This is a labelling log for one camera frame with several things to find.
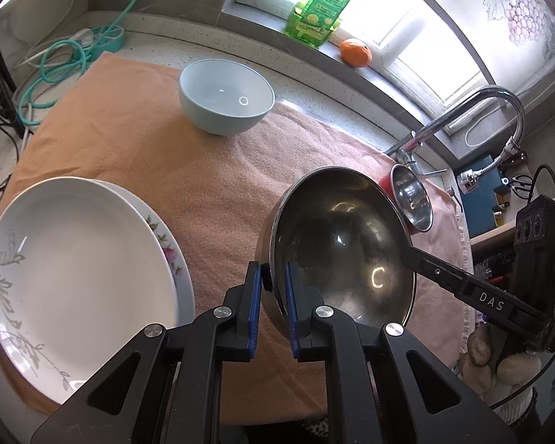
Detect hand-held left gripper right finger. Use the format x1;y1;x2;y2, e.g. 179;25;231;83
284;261;519;444

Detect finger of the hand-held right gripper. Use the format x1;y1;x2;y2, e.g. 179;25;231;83
400;240;553;347

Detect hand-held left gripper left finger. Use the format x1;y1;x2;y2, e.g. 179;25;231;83
30;261;263;444

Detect large steel bowl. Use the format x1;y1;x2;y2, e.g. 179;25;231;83
254;166;418;345

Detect large pink flower plate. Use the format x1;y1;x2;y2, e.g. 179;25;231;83
106;180;196;329

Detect small red steel bowl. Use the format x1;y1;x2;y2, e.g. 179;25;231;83
377;163;434;233

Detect white grey leaf plate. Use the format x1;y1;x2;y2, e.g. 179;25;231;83
0;178;182;405

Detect light blue bowl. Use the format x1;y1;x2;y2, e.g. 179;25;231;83
179;59;275;136

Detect person's right hand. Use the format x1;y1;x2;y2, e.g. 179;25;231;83
458;321;553;421

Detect black scissors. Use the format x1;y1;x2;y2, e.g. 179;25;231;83
506;173;539;195

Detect dark blue panel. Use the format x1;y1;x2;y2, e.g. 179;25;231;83
460;166;514;236

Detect peach cloth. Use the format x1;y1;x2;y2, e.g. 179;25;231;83
0;51;475;421

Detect chrome faucet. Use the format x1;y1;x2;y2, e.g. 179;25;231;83
383;85;528;195

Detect orange tangerine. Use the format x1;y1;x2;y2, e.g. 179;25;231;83
340;38;373;68

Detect green dish soap bottle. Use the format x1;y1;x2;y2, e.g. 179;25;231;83
284;0;366;48

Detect teal power strip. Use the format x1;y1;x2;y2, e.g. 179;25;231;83
67;25;125;54

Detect teal hose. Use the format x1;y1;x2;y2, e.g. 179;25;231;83
16;0;160;125

